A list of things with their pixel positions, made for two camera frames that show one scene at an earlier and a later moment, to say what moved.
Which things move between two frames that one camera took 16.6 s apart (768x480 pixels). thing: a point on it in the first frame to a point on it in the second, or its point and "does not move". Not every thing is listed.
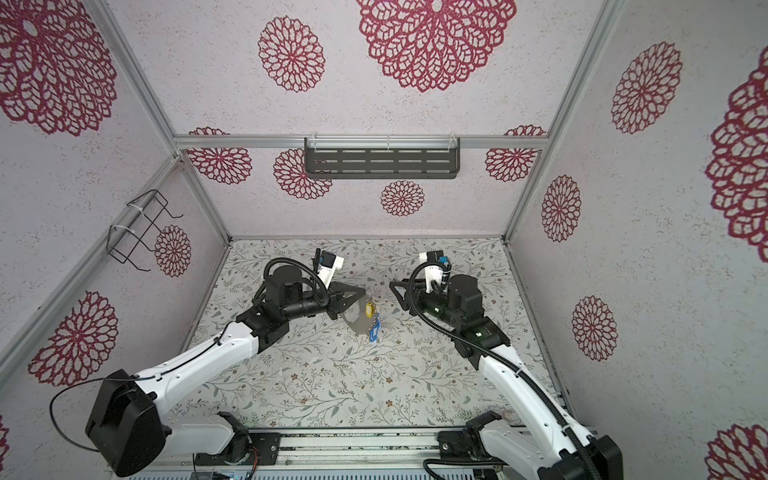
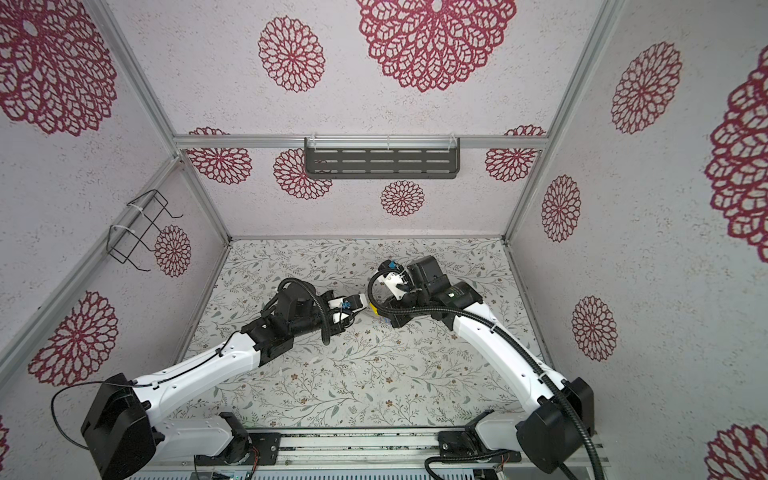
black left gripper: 337,301 to 339,327
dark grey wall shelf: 382,158 does not move
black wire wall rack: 141,214 does not move
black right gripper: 416,293 to 398,321
